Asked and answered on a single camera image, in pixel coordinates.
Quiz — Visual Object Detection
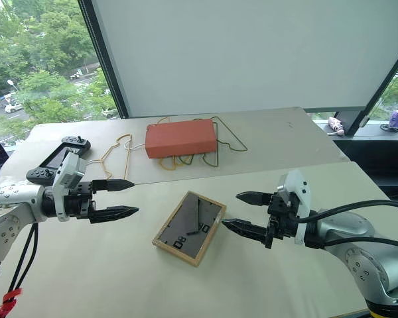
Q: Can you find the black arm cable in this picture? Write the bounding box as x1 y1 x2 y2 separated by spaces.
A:
322 236 398 252
293 199 398 224
7 223 40 297

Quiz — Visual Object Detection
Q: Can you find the black side desk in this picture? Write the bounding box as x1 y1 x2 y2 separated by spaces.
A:
331 131 398 200

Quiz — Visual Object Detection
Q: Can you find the red tape wrap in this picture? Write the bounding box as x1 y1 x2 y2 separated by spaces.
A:
0 287 23 318

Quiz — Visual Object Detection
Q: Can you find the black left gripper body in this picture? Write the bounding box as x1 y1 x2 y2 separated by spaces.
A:
64 180 98 221

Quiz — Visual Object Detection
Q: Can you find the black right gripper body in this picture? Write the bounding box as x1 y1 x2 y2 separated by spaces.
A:
265 191 301 250

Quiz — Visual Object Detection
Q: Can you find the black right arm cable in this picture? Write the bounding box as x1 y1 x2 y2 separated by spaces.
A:
322 236 398 252
293 199 398 224

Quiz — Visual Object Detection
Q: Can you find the yellow black striped band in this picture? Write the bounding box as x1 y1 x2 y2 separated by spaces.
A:
365 299 398 318

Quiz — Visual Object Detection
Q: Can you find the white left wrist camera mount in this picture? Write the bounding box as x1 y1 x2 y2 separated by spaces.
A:
52 152 87 222

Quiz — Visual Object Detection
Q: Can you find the white window blind panel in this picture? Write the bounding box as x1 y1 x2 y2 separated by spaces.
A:
91 0 398 119

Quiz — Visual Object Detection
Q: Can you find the pink folded umbrella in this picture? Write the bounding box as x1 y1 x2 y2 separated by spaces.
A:
327 116 346 137

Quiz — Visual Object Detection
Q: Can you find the wooden framed square clock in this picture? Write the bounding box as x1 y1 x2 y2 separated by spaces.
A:
151 190 227 268

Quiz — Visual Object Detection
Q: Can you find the green wire hanger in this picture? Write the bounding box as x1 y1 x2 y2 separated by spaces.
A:
201 115 249 168

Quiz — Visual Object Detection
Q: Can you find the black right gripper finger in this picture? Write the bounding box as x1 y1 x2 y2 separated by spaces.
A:
220 218 270 246
235 191 273 207

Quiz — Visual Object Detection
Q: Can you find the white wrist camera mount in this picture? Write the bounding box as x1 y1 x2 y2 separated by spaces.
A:
277 168 314 246
52 152 87 222

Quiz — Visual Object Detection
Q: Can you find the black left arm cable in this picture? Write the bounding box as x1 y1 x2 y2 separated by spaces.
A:
7 223 40 297

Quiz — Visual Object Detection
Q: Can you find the orange wire hanger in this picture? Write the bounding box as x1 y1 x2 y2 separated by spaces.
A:
157 152 196 172

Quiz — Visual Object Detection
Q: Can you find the orange cardboard box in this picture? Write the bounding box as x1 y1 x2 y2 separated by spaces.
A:
145 119 219 160

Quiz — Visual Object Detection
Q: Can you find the yellow wire hanger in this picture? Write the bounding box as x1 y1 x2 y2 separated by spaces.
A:
101 133 134 180

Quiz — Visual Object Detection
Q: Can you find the dark window frame post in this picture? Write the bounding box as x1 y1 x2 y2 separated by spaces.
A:
77 0 131 119

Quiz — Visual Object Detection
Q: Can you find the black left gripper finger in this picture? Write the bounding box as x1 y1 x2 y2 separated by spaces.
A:
88 205 140 225
92 179 136 192

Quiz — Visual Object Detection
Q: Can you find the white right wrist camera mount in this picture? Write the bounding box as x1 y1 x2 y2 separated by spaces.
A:
277 168 314 246

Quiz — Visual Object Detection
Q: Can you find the black handheld game controller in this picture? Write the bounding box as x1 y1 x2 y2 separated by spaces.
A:
26 136 92 186

